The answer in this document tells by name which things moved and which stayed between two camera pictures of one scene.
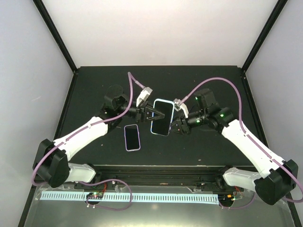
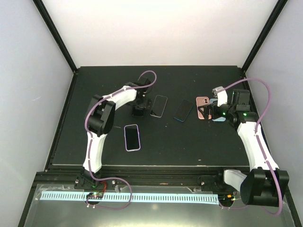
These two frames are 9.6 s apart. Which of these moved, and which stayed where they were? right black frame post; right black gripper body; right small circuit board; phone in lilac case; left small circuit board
Moved: right black gripper body
Stayed: left small circuit board; right small circuit board; phone in lilac case; right black frame post
